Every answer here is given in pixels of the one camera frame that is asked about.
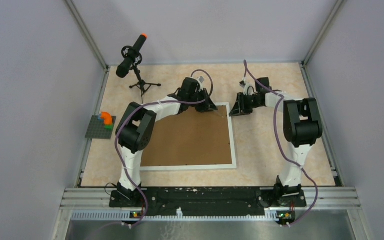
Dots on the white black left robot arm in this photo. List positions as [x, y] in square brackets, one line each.
[136, 127]

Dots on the blue toy block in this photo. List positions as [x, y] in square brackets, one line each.
[99, 118]

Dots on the orange curved toy block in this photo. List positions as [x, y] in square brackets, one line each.
[107, 118]

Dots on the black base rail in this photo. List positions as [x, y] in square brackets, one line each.
[206, 201]

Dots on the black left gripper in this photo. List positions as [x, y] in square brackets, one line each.
[207, 105]

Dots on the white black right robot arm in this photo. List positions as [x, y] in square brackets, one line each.
[302, 127]

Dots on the aluminium front rail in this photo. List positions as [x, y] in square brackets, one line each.
[332, 213]

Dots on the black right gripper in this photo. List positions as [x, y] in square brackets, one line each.
[239, 108]

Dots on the green toy block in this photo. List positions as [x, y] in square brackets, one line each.
[109, 126]

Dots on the grey lego baseplate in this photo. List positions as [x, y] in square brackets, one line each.
[95, 129]

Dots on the black microphone orange tip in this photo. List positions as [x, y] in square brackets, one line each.
[132, 56]

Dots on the black microphone tripod stand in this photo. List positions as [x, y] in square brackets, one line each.
[141, 84]

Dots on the brown frame backing board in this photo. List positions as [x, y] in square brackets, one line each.
[188, 139]

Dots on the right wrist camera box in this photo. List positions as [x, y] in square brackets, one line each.
[248, 89]

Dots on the white picture frame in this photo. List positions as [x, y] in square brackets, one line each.
[233, 149]

